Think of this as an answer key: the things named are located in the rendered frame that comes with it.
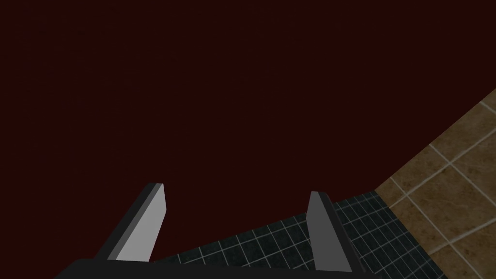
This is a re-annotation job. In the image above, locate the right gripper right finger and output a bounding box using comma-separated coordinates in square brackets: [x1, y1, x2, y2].
[306, 190, 366, 273]

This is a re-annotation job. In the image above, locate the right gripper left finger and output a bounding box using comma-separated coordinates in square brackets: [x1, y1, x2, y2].
[94, 183, 167, 263]

